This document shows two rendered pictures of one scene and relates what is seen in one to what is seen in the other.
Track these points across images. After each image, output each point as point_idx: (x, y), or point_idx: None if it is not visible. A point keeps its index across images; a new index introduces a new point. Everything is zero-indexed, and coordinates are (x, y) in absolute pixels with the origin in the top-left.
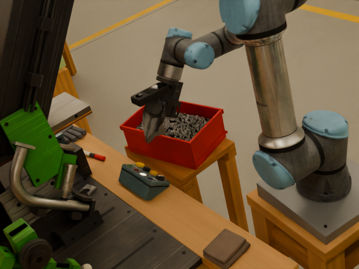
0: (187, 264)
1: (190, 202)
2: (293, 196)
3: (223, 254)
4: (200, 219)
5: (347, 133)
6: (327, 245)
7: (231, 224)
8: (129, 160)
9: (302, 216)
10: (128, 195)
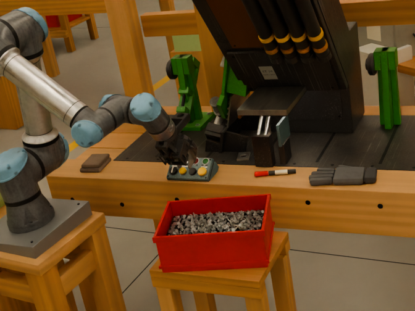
0: (121, 155)
1: (139, 177)
2: (56, 205)
3: (93, 155)
4: (125, 173)
5: None
6: None
7: (99, 177)
8: (227, 182)
9: (47, 198)
10: None
